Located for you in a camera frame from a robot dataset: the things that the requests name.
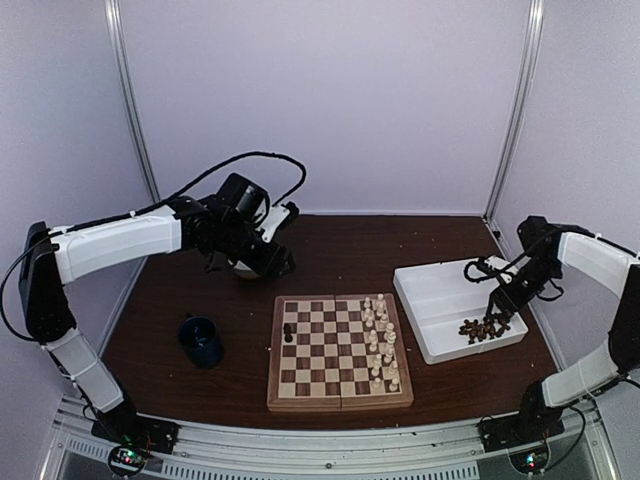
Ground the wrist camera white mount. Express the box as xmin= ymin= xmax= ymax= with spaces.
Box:
xmin=261 ymin=201 xmax=300 ymax=243
xmin=476 ymin=255 xmax=518 ymax=275

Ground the white ceramic bowl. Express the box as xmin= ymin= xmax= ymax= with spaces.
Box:
xmin=233 ymin=262 xmax=260 ymax=280

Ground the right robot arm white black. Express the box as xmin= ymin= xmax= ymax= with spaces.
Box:
xmin=479 ymin=216 xmax=639 ymax=442

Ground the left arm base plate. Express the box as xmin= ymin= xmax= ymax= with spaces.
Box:
xmin=91 ymin=415 xmax=179 ymax=454

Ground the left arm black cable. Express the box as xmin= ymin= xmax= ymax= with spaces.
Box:
xmin=0 ymin=150 xmax=307 ymax=341

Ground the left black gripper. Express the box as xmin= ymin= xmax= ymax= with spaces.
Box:
xmin=217 ymin=219 xmax=296 ymax=282

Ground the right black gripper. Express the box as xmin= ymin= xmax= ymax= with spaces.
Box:
xmin=487 ymin=256 xmax=562 ymax=319

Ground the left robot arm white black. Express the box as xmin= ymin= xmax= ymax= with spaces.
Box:
xmin=9 ymin=174 xmax=299 ymax=444

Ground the dark brown chess piece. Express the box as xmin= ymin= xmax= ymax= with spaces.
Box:
xmin=283 ymin=323 xmax=293 ymax=343

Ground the left aluminium frame post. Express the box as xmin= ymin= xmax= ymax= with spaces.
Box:
xmin=103 ymin=0 xmax=169 ymax=221

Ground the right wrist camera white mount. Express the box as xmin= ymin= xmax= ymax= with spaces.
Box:
xmin=476 ymin=255 xmax=518 ymax=275

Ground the white plastic compartment tray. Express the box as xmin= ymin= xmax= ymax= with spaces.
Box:
xmin=393 ymin=258 xmax=528 ymax=365

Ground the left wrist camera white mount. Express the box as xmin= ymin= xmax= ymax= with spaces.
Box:
xmin=261 ymin=201 xmax=300 ymax=243

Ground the wooden chess board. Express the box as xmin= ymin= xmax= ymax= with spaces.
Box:
xmin=267 ymin=293 xmax=414 ymax=413

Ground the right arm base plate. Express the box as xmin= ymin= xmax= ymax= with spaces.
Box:
xmin=477 ymin=415 xmax=565 ymax=452

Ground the row of white chess pieces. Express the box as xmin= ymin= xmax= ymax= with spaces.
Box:
xmin=361 ymin=293 xmax=401 ymax=395

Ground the aluminium frame post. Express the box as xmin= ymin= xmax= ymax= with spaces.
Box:
xmin=103 ymin=0 xmax=169 ymax=221
xmin=484 ymin=0 xmax=545 ymax=224

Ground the dark blue mug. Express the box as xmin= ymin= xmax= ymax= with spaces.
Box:
xmin=177 ymin=316 xmax=225 ymax=369

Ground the pile of brown chess pieces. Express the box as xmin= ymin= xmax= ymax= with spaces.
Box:
xmin=458 ymin=318 xmax=511 ymax=344

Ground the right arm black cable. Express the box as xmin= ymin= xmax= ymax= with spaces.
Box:
xmin=462 ymin=227 xmax=566 ymax=304

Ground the right aluminium frame post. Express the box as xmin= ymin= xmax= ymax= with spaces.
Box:
xmin=484 ymin=0 xmax=545 ymax=224

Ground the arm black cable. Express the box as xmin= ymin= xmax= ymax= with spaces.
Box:
xmin=462 ymin=227 xmax=566 ymax=304
xmin=0 ymin=150 xmax=307 ymax=341

